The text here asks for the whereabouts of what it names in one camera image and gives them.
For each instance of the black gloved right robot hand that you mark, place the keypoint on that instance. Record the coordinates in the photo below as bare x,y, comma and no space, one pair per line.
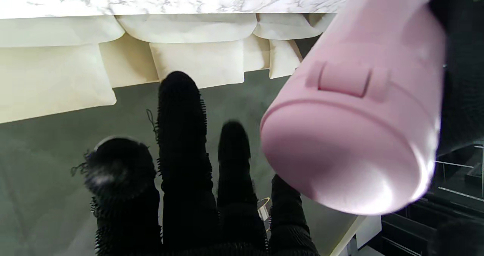
185,195

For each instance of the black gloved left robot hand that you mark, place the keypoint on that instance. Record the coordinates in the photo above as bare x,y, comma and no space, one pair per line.
461,67

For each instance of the pink thermos lid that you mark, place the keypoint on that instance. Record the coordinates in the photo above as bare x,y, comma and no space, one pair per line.
351,146

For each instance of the cream sofa cushion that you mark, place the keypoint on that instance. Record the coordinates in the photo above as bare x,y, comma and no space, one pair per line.
53,78
283,57
200,61

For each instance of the cream fabric sofa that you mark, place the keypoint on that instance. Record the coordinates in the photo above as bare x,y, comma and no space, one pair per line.
151,48

